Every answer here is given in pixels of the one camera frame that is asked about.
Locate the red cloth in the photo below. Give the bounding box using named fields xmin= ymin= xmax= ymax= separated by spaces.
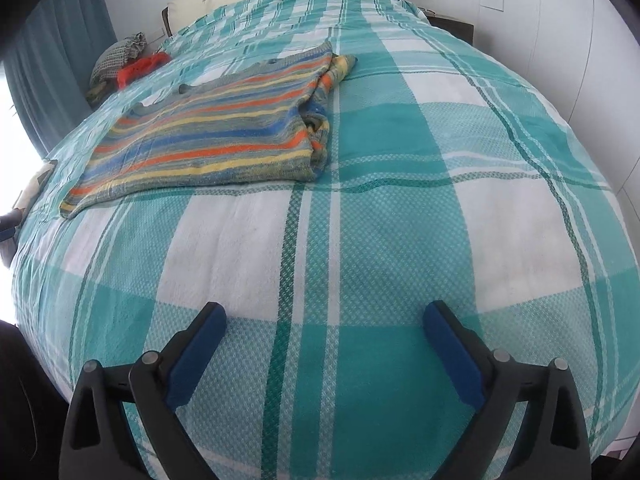
xmin=116 ymin=53 xmax=170 ymax=88

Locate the cream brown printed cloth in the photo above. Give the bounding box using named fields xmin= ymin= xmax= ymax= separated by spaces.
xmin=20 ymin=159 xmax=58 ymax=211

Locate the white wardrobe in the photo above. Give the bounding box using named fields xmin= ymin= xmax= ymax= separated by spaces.
xmin=475 ymin=0 xmax=640 ymax=196

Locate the grey patterned cloth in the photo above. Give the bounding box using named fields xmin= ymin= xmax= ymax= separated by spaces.
xmin=90 ymin=32 xmax=147 ymax=83

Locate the striped knit sweater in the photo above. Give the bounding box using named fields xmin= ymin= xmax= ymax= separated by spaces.
xmin=59 ymin=40 xmax=358 ymax=220

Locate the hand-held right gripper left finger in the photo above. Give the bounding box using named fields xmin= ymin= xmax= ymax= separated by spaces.
xmin=59 ymin=301 xmax=228 ymax=480

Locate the teal curtain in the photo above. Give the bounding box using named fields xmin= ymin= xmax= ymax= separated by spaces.
xmin=5 ymin=0 xmax=118 ymax=153

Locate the dark wooden nightstand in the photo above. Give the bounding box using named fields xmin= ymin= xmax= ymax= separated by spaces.
xmin=425 ymin=10 xmax=475 ymax=41

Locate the teal plaid blanket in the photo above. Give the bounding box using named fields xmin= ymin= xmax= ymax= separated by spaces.
xmin=10 ymin=0 xmax=640 ymax=480

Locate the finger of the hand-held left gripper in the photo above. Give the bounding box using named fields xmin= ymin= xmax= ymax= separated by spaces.
xmin=0 ymin=210 xmax=26 ymax=241

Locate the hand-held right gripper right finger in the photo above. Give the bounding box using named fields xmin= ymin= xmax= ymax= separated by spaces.
xmin=422 ymin=300 xmax=593 ymax=480

